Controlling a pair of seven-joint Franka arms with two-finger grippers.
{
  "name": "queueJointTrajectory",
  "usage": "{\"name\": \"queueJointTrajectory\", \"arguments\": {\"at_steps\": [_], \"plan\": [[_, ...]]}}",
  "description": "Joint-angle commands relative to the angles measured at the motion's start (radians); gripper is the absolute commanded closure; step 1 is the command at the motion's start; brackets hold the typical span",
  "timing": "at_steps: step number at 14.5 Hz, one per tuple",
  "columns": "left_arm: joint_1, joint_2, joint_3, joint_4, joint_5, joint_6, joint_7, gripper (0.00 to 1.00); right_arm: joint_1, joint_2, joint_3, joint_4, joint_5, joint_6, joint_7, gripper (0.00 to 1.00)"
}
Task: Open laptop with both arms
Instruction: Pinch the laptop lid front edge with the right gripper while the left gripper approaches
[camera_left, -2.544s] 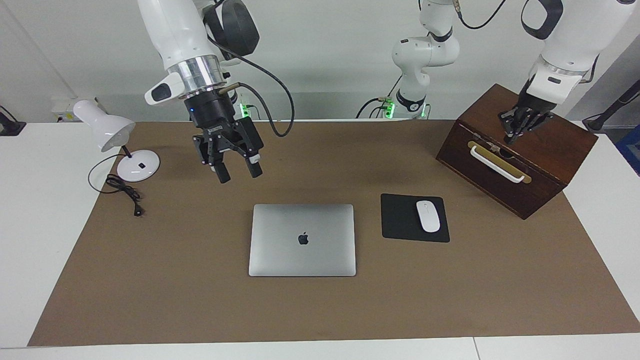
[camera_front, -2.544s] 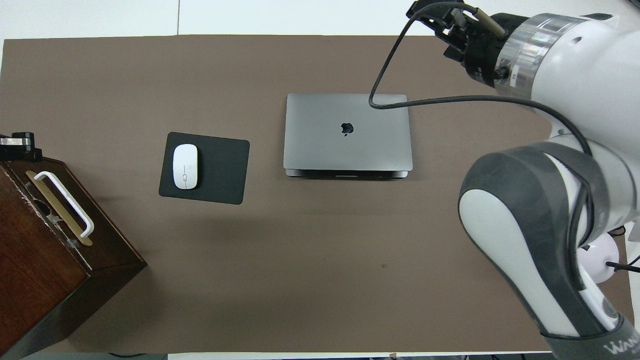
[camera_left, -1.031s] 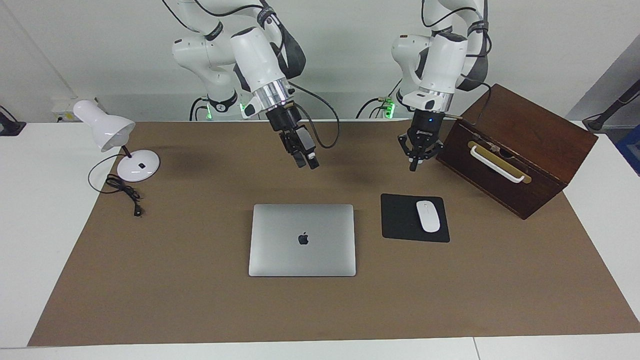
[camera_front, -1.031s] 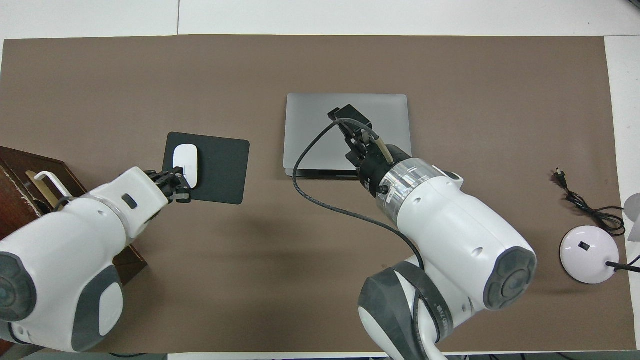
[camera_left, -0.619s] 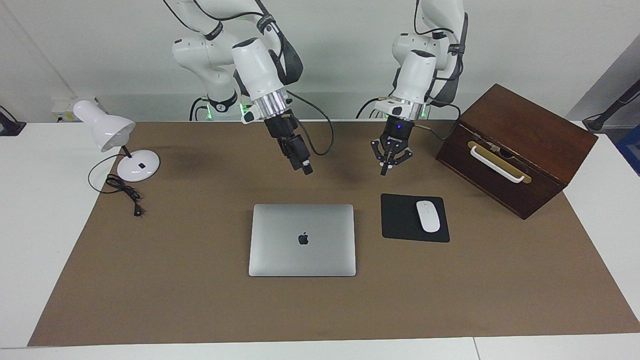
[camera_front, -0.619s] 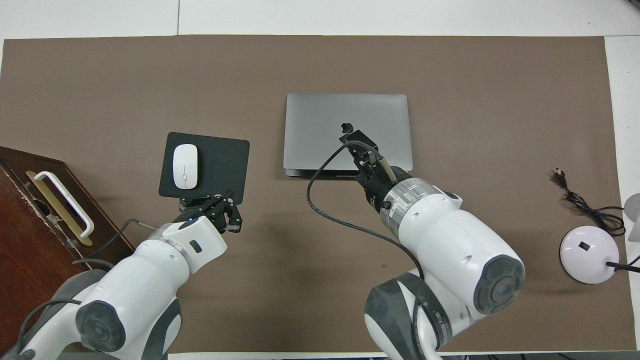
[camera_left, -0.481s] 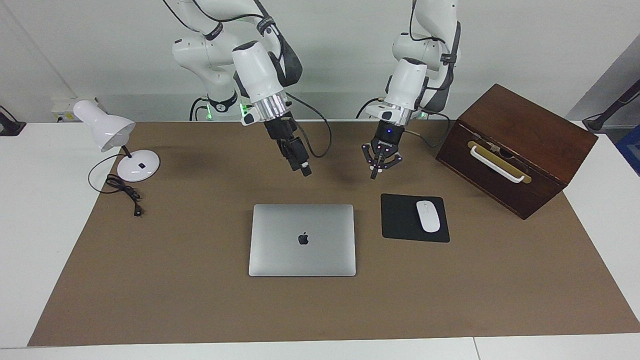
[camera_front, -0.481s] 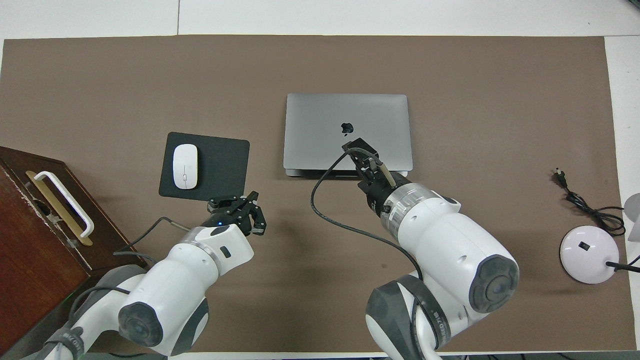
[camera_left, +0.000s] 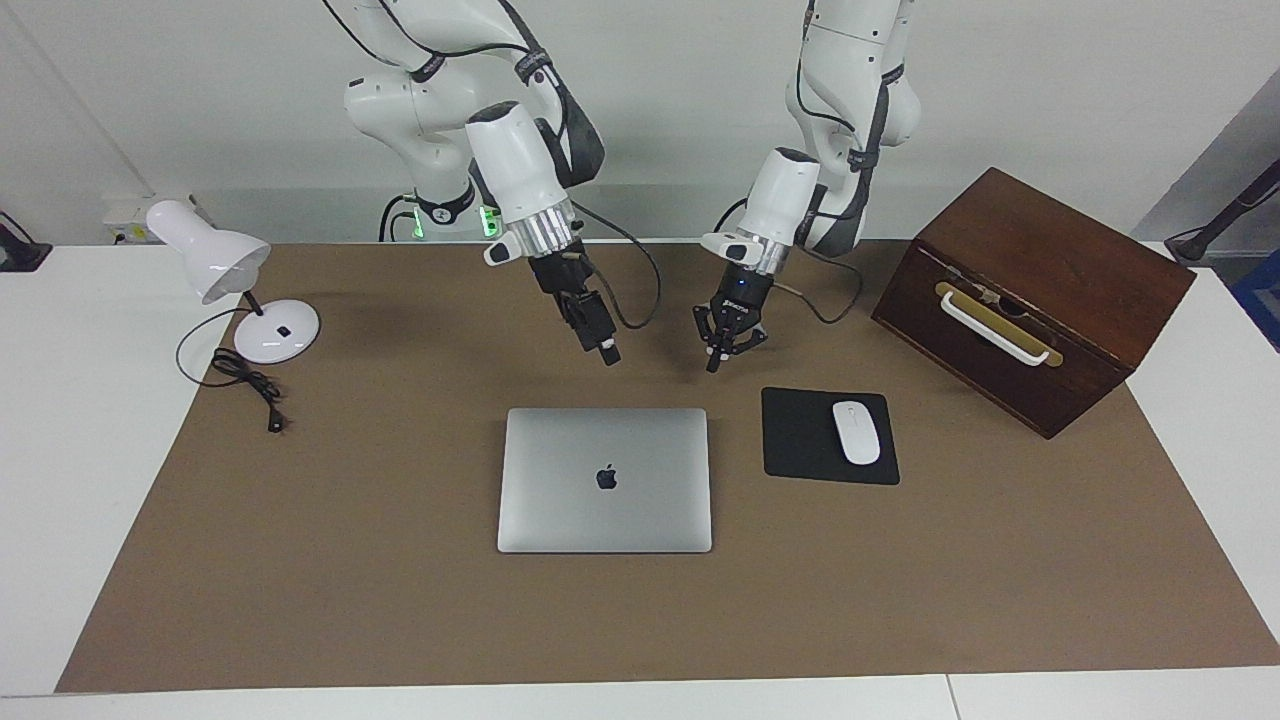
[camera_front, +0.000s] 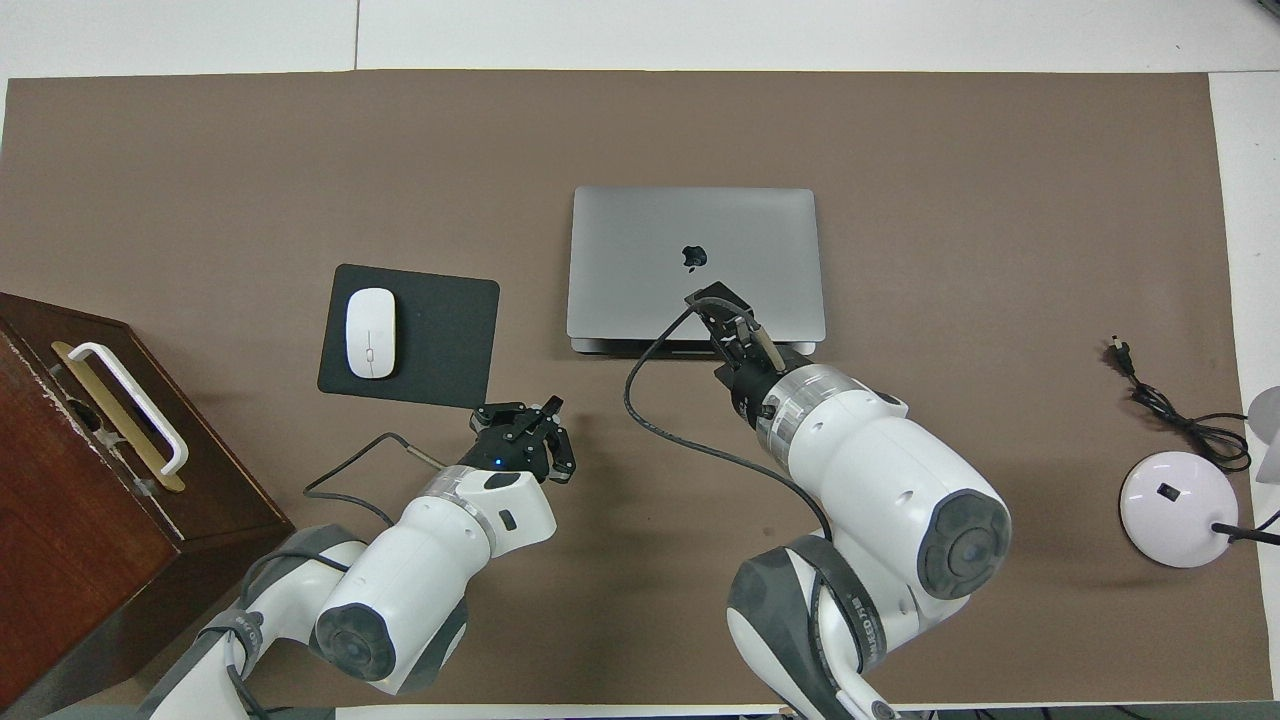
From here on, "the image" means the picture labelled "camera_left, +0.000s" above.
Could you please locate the silver laptop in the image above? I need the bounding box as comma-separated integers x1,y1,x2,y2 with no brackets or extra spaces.
497,407,714,554

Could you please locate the black mouse pad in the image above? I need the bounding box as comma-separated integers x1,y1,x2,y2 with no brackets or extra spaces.
762,387,901,486

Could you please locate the white computer mouse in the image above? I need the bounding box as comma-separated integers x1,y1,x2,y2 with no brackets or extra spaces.
832,400,882,467

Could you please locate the brown table mat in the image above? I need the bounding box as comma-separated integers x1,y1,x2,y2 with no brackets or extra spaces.
55,240,1280,694

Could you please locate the dark brown wooden box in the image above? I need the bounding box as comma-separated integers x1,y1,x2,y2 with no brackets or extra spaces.
871,167,1198,441

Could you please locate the white desk lamp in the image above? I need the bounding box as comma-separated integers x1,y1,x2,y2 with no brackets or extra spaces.
146,199,322,365

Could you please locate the black tripod leg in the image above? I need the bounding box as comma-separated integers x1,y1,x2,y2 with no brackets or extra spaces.
1165,160,1280,263

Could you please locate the blue crate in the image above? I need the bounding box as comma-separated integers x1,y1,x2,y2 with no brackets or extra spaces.
1230,250,1280,353

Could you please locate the black stand foot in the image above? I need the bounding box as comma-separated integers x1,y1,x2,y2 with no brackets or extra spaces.
0,212,52,273

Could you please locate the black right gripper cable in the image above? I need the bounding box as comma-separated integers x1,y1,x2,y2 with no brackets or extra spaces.
570,200,664,331

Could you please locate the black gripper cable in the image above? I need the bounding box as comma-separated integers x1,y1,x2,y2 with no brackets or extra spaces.
570,200,664,331
770,240,867,326

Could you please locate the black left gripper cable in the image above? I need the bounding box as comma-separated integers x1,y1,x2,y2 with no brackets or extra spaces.
770,240,867,326

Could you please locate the black right arm base cable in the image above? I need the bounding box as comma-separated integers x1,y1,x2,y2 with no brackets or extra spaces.
378,195,421,242

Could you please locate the white box handle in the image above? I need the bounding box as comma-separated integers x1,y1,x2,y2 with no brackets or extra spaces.
940,290,1051,367

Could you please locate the white wall socket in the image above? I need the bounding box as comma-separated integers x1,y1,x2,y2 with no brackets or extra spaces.
103,195,216,246

